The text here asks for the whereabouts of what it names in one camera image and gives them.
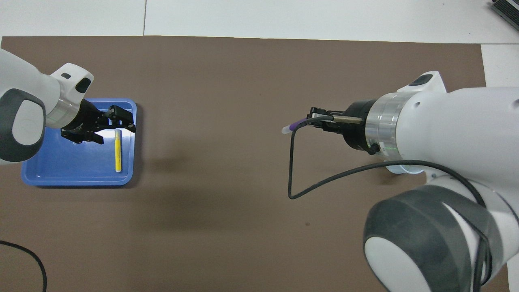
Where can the purple highlighter pen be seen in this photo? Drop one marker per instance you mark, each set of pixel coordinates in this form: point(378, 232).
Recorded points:
point(296, 125)

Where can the brown table mat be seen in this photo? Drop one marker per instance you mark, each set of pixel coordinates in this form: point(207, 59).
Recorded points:
point(227, 223)

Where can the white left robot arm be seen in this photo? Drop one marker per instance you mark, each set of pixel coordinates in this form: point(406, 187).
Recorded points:
point(24, 101)

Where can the blue plastic tray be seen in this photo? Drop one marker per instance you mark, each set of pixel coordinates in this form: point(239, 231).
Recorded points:
point(81, 162)

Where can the pale blue mesh pen cup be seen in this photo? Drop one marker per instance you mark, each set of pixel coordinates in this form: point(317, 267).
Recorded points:
point(401, 169)

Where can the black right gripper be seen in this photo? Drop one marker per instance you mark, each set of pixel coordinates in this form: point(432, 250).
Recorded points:
point(354, 129)

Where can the dark grey ribbed device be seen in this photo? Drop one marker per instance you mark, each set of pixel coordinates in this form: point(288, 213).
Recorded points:
point(507, 10)

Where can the yellow highlighter pen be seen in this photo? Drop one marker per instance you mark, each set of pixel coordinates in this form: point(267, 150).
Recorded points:
point(118, 154)

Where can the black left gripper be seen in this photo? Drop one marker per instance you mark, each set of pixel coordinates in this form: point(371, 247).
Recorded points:
point(83, 119)

